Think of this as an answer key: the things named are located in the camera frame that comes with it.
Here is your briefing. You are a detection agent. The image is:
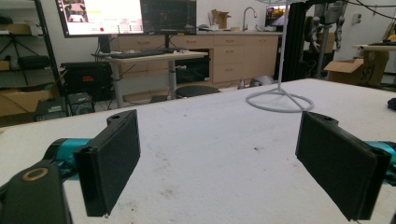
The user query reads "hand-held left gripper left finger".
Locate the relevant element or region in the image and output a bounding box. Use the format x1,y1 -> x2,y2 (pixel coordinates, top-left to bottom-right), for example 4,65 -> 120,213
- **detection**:
45,108 -> 142,217

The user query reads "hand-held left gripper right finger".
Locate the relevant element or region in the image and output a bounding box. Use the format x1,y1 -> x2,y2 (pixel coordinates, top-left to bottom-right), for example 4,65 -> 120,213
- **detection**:
294,110 -> 396,222

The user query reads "small dark computer case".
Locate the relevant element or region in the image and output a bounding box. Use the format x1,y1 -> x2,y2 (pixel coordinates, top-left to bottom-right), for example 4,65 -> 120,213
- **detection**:
66,91 -> 96,117

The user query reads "black equipment case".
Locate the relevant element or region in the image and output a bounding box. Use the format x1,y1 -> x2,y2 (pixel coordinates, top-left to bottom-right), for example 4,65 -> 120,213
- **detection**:
60,61 -> 114,102

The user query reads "large open cardboard box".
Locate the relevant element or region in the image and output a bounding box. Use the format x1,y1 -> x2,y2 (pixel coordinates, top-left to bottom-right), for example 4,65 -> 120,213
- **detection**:
323,49 -> 390,87

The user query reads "flat brown cardboard box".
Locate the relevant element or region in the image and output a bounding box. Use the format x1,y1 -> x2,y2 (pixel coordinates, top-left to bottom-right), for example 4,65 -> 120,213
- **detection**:
0,84 -> 61,118

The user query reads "grey rounded object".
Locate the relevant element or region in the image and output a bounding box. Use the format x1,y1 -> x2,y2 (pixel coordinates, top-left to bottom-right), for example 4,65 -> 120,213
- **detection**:
247,75 -> 276,89

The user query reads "black keyboard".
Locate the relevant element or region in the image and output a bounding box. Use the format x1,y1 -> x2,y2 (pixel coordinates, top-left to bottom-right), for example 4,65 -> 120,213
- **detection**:
102,49 -> 176,60

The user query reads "black round stool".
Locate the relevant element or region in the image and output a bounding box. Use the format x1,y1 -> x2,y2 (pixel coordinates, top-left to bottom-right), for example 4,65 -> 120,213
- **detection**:
175,85 -> 220,99

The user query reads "light wooden standing desk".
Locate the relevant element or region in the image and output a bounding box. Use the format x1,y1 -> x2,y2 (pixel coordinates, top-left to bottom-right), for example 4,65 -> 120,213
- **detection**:
92,50 -> 209,108

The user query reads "light side table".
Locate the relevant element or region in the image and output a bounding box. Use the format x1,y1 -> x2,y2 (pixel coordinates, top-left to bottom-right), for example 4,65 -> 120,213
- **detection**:
351,42 -> 396,53

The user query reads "grey metal stand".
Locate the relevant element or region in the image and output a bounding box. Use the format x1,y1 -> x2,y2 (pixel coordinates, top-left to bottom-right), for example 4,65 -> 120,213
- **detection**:
306,0 -> 347,79

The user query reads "black appliance under counter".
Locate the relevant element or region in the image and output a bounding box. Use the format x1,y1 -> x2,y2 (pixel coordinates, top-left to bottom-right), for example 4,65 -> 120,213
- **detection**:
174,57 -> 210,85

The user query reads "black bag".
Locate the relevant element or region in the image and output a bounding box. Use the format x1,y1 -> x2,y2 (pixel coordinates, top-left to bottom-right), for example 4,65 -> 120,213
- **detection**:
17,54 -> 51,71

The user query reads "black shelf rack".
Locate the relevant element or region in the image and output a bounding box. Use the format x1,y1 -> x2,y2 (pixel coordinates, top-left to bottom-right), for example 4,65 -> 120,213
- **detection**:
0,0 -> 64,94

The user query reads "bright computer monitor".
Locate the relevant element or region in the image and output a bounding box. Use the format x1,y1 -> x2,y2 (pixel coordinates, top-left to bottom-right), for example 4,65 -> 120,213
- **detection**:
55,0 -> 146,39

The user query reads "light wooden cabinet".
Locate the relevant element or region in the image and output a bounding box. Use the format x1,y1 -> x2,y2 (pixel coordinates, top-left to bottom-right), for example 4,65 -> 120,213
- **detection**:
111,32 -> 280,89

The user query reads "dark computer monitor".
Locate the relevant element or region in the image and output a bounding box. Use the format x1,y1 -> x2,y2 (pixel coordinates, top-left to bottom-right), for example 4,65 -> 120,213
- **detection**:
139,0 -> 198,35

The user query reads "small lit screen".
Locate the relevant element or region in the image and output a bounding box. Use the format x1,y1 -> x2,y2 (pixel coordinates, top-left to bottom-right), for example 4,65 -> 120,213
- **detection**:
264,5 -> 288,28

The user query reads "metal faucet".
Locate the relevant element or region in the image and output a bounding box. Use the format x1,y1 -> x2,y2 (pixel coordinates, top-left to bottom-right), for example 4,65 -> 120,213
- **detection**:
242,7 -> 259,32

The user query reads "small open cardboard box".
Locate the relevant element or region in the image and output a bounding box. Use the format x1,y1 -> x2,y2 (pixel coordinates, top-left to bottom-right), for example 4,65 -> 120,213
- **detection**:
210,8 -> 233,31

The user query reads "white wire stand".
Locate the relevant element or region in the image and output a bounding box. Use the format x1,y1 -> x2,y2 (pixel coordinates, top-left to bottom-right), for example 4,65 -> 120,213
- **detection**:
246,0 -> 315,114

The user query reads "black metal frame column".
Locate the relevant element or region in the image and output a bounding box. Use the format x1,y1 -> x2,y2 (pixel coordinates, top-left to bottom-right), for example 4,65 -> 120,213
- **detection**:
281,0 -> 313,83

